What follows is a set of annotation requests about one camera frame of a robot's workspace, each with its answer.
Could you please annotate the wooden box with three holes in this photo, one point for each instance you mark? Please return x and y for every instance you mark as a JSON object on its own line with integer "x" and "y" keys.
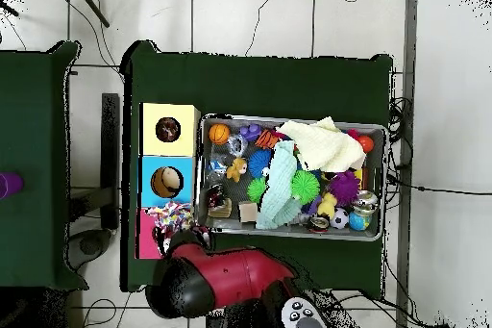
{"x": 180, "y": 143}

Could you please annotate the yellow duck toy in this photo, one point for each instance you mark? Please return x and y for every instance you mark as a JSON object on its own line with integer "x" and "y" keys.
{"x": 327, "y": 205}

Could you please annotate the blue spiky ball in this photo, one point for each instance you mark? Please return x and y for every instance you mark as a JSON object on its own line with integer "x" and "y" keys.
{"x": 259, "y": 162}

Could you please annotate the black stand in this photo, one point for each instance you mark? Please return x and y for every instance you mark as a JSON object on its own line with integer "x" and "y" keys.
{"x": 110, "y": 151}

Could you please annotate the black tripod leg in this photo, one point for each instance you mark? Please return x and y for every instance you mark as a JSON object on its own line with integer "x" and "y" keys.
{"x": 92, "y": 6}

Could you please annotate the orange basketball toy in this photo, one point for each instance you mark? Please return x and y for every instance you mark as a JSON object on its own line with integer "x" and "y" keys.
{"x": 219, "y": 134}

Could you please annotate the green spiky ball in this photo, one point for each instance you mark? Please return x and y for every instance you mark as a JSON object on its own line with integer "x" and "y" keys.
{"x": 305, "y": 186}

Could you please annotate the blue globe ball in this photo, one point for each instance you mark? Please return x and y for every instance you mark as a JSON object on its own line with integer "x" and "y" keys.
{"x": 358, "y": 222}

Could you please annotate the cream waffle cloth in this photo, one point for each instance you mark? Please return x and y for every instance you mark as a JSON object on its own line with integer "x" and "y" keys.
{"x": 323, "y": 147}

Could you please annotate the purple cylinder object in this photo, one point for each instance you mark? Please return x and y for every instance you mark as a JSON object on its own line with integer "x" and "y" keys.
{"x": 9, "y": 185}

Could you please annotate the dark green tablecloth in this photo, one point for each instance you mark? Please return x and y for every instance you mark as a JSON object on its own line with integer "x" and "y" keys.
{"x": 250, "y": 85}
{"x": 30, "y": 112}

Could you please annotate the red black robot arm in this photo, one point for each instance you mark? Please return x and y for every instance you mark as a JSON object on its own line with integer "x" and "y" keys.
{"x": 238, "y": 274}

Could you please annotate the light blue waffle cloth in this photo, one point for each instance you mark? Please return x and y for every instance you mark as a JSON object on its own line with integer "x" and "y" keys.
{"x": 278, "y": 185}

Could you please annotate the black white soccer ball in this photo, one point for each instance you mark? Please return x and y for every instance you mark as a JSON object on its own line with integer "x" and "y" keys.
{"x": 339, "y": 218}

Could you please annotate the metal mesh bin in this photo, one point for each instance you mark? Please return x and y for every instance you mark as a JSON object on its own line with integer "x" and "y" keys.
{"x": 378, "y": 228}

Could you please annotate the purple spiky ball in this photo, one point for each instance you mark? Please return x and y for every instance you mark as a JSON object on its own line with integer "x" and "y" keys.
{"x": 344, "y": 188}

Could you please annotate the orange striped tiger plush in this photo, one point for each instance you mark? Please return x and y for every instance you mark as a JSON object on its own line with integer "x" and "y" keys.
{"x": 266, "y": 139}

